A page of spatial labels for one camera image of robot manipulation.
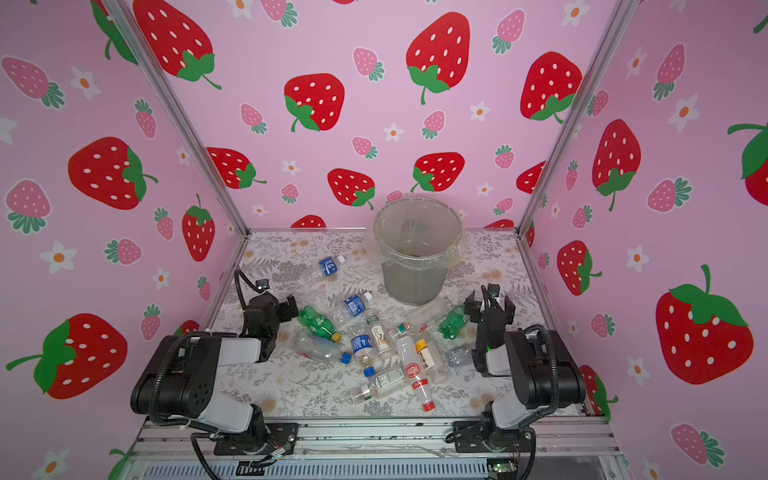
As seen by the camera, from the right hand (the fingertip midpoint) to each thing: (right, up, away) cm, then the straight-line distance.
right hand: (491, 294), depth 90 cm
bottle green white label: (-32, -22, -12) cm, 41 cm away
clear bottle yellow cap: (-20, -18, -8) cm, 28 cm away
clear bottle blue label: (-43, -4, +2) cm, 43 cm away
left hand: (-68, -2, +4) cm, 68 cm away
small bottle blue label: (-39, -16, -5) cm, 43 cm away
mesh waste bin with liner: (-22, +17, +13) cm, 31 cm away
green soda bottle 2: (-12, -9, 0) cm, 15 cm away
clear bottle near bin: (-20, -7, +6) cm, 22 cm away
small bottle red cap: (-22, -24, -11) cm, 35 cm away
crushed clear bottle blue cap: (-53, -17, 0) cm, 56 cm away
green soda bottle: (-54, -9, -2) cm, 54 cm away
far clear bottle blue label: (-54, +8, +13) cm, 56 cm away
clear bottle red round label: (-26, -18, -7) cm, 32 cm away
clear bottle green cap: (-34, -12, -4) cm, 36 cm away
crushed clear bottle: (-11, -18, -5) cm, 21 cm away
